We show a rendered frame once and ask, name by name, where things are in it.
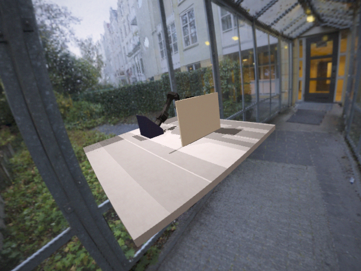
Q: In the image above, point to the beige wall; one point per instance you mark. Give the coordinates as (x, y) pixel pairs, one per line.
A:
(197, 117)

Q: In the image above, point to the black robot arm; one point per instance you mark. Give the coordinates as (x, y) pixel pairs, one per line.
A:
(163, 115)

